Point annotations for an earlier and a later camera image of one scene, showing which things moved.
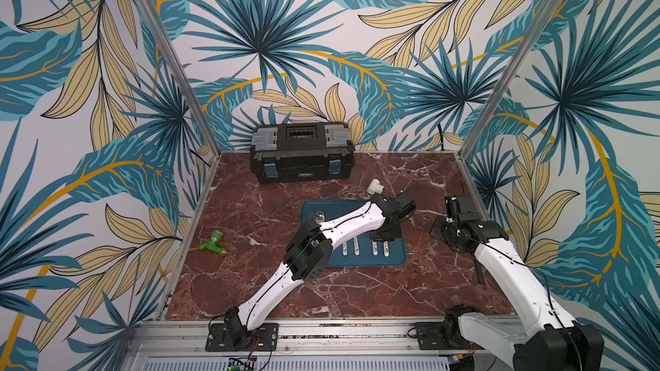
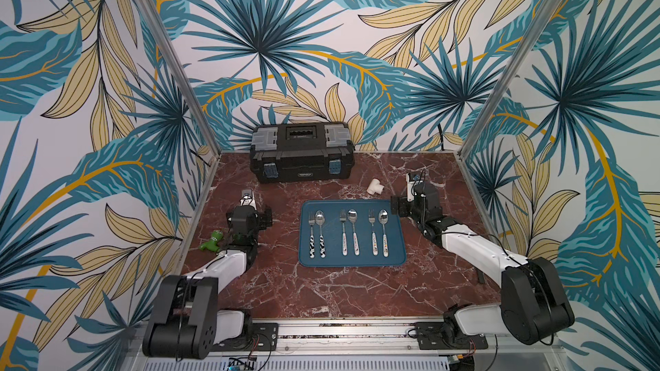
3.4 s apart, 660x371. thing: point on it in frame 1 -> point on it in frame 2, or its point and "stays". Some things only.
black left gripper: x=376 y=235 -> x=265 y=217
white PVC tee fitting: x=375 y=187 stays
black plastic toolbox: x=290 y=152 stays
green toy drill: x=212 y=244 stays
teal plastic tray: x=358 y=251 stays
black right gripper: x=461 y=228 -> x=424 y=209
